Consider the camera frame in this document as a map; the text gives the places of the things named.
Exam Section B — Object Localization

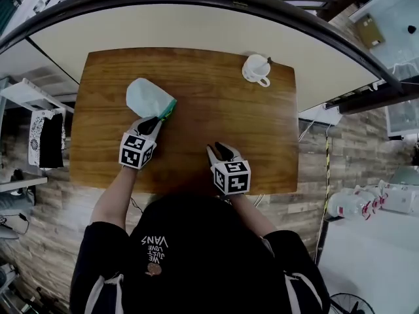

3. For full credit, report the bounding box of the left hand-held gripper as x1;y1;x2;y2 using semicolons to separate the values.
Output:
118;116;164;171

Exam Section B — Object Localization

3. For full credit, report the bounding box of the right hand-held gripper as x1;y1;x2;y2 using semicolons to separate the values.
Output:
206;141;253;197

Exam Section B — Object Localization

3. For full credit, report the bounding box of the pale green pouch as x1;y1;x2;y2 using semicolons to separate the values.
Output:
125;77;178;122

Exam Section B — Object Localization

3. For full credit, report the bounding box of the person's right forearm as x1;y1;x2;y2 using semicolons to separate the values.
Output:
228;192;278;239

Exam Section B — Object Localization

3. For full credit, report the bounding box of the person's left forearm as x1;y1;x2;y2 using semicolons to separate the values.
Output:
89;164;141;232

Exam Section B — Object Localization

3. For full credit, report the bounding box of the white mug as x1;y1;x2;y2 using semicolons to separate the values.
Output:
242;54;272;88

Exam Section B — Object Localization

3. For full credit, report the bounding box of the black cloth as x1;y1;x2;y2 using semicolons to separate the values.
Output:
39;112;65;169

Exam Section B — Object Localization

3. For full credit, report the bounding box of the person's black t-shirt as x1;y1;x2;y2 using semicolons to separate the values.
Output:
69;195;331;314

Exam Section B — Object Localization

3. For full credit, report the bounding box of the white patterned cloth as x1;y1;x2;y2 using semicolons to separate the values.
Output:
27;107;68;169

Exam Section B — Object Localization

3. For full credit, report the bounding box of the white shelf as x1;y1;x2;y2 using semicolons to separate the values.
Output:
0;76;68;111

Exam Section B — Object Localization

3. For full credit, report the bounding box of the pack of water bottles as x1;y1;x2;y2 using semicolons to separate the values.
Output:
326;184;386;221

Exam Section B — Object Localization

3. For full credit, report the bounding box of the white box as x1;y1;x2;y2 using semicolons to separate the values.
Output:
380;179;419;215

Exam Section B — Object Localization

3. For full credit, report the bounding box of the cardboard box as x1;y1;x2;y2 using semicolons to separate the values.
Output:
355;14;386;50

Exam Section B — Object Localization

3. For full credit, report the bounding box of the dark wooden chair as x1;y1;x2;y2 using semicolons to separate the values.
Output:
253;0;371;22

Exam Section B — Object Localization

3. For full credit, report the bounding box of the black floor fan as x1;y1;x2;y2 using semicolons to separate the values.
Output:
328;292;376;314

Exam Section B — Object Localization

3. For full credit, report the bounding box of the yellow black striped cable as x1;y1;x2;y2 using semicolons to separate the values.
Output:
314;124;332;262

